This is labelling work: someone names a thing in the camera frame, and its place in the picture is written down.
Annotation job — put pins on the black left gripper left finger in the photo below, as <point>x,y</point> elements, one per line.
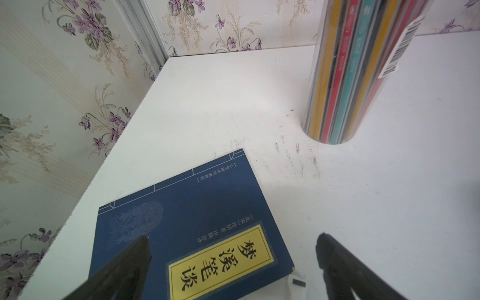
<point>123,278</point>

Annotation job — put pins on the clear tube of coloured pencils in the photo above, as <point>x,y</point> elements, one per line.
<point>358,47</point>

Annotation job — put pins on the dark blue book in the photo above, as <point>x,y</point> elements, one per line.
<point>211,233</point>

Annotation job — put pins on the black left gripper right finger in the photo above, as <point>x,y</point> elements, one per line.
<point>346,277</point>

